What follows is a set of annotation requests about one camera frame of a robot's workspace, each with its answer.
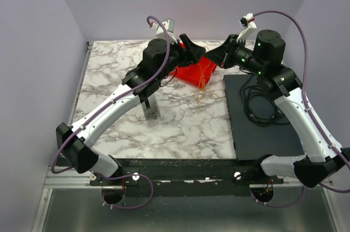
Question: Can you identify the black flat box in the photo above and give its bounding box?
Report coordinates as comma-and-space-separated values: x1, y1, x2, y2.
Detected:
223, 74, 304, 160

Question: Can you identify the black coiled cable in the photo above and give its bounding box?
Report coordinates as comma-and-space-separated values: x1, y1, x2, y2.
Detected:
240, 74, 290, 127

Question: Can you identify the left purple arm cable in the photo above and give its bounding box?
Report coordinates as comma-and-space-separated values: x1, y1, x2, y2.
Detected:
50, 15, 172, 175

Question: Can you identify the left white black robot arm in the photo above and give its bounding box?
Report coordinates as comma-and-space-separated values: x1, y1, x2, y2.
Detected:
56, 34, 206, 178

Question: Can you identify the aluminium extrusion rail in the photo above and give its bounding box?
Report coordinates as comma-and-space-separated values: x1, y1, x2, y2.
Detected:
45, 163, 333, 189

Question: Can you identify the red plastic bin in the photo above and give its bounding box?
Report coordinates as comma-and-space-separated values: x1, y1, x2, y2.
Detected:
170, 59, 217, 90

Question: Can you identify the thin yellow wire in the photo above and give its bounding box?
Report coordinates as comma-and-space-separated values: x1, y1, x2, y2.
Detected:
191, 61, 219, 107

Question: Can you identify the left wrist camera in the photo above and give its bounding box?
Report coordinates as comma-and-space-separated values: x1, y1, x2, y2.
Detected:
151, 18, 177, 44

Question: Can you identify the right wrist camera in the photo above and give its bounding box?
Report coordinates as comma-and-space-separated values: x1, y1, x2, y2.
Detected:
236, 13, 256, 42

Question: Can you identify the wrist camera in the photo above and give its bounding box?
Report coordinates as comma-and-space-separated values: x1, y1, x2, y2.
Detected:
236, 13, 256, 42
151, 18, 177, 44

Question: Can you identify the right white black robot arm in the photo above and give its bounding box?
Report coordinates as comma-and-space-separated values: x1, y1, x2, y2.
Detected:
204, 30, 349, 188

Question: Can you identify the white plastic cable spool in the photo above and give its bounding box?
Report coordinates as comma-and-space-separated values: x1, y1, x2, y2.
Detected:
142, 94, 161, 120

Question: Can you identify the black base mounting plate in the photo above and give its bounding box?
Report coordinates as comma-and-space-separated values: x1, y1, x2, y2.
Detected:
90, 159, 283, 197

